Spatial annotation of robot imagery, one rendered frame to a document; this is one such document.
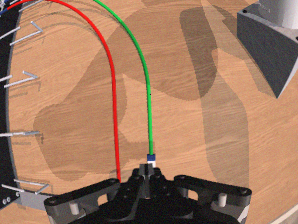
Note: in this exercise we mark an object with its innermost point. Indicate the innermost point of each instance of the green patch cord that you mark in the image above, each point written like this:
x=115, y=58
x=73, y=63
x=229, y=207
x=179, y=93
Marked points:
x=145, y=71

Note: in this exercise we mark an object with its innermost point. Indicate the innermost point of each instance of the red cable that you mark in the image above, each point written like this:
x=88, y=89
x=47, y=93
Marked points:
x=112, y=73

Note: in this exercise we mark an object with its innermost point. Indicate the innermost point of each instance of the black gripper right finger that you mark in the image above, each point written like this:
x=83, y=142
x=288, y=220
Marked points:
x=224, y=198

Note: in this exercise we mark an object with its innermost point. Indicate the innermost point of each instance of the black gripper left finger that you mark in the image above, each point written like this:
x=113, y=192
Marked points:
x=70, y=206

